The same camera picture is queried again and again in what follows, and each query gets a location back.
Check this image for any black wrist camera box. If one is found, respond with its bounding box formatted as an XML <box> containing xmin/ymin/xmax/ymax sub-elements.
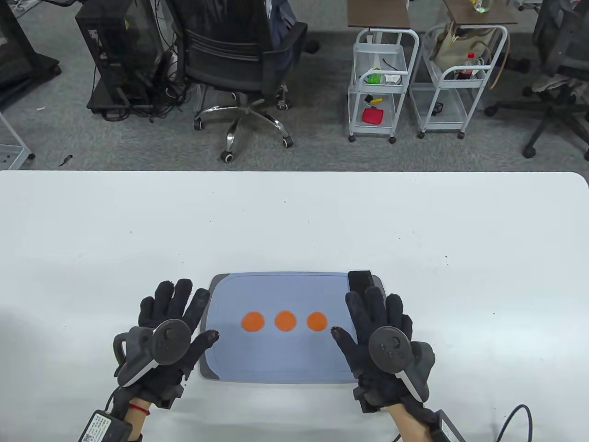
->
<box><xmin>428</xmin><ymin>409</ymin><xmax>466</xmax><ymax>442</ymax></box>
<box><xmin>77</xmin><ymin>410</ymin><xmax>134</xmax><ymax>442</ymax></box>

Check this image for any black equipment stand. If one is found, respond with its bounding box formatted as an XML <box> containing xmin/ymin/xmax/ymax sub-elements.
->
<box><xmin>0</xmin><ymin>0</ymin><xmax>62</xmax><ymax>93</ymax></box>

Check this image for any chrome-based black office chair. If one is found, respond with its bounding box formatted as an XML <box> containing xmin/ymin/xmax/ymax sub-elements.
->
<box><xmin>173</xmin><ymin>0</ymin><xmax>309</xmax><ymax>164</ymax></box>

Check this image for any brown wooden desk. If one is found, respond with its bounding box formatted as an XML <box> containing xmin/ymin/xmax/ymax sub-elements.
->
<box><xmin>443</xmin><ymin>0</ymin><xmax>519</xmax><ymax>24</ymax></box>
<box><xmin>347</xmin><ymin>0</ymin><xmax>411</xmax><ymax>29</ymax></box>

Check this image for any red-capped cola bottle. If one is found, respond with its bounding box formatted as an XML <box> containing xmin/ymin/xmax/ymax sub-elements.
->
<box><xmin>456</xmin><ymin>52</ymin><xmax>477</xmax><ymax>80</ymax></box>

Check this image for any beige cloth bag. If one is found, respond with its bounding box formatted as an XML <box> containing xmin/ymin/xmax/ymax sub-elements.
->
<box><xmin>430</xmin><ymin>23</ymin><xmax>488</xmax><ymax>72</ymax></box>

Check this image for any thick black braided cable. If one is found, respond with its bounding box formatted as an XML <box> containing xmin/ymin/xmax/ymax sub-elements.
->
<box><xmin>495</xmin><ymin>404</ymin><xmax>534</xmax><ymax>442</ymax></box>

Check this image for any person's right hand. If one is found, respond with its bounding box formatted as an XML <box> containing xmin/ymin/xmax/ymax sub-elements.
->
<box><xmin>331</xmin><ymin>286</ymin><xmax>438</xmax><ymax>413</ymax></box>

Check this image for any blue grey cutting board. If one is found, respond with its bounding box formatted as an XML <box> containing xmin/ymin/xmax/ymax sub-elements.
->
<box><xmin>199</xmin><ymin>272</ymin><xmax>386</xmax><ymax>385</ymax></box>

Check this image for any grey tracking controller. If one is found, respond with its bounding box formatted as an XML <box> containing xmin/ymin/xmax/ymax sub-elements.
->
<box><xmin>114</xmin><ymin>319</ymin><xmax>192</xmax><ymax>388</ymax></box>
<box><xmin>368</xmin><ymin>326</ymin><xmax>436</xmax><ymax>404</ymax></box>

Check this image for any person's left forearm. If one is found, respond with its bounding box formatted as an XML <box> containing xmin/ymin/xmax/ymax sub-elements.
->
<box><xmin>123</xmin><ymin>400</ymin><xmax>152</xmax><ymax>442</ymax></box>

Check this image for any white metal rack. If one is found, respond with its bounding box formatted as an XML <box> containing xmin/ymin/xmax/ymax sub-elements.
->
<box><xmin>0</xmin><ymin>110</ymin><xmax>36</xmax><ymax>171</ymax></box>

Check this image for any black kitchen knife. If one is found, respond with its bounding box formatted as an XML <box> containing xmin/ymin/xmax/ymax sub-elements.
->
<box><xmin>347</xmin><ymin>270</ymin><xmax>374</xmax><ymax>297</ymax></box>

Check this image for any black-based office chair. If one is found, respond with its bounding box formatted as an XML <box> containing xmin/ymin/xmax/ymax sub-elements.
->
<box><xmin>484</xmin><ymin>0</ymin><xmax>589</xmax><ymax>161</ymax></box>

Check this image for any black computer tower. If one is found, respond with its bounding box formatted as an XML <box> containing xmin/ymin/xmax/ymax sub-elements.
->
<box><xmin>75</xmin><ymin>0</ymin><xmax>166</xmax><ymax>116</ymax></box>

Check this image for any tangle of black cables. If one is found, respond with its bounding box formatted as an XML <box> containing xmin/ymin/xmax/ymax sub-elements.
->
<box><xmin>101</xmin><ymin>55</ymin><xmax>194</xmax><ymax>122</ymax></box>

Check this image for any person's left hand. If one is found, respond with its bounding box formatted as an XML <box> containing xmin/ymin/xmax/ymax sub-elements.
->
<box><xmin>110</xmin><ymin>278</ymin><xmax>220</xmax><ymax>417</ymax></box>

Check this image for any white wire utility cart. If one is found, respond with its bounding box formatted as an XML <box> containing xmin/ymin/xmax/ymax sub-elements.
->
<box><xmin>410</xmin><ymin>24</ymin><xmax>509</xmax><ymax>140</ymax></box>
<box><xmin>347</xmin><ymin>28</ymin><xmax>420</xmax><ymax>144</ymax></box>

